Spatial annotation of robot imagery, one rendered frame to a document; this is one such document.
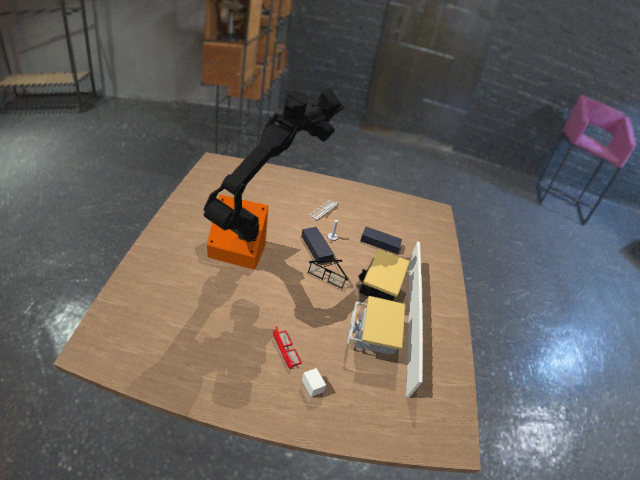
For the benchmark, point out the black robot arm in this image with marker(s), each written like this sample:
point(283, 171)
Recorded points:
point(274, 140)

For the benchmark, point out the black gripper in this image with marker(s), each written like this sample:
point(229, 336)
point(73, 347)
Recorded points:
point(328, 106)

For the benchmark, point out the white cube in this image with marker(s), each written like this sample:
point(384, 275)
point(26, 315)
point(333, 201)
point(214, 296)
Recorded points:
point(313, 382)

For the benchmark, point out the red glasses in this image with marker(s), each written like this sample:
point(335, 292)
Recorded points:
point(290, 356)

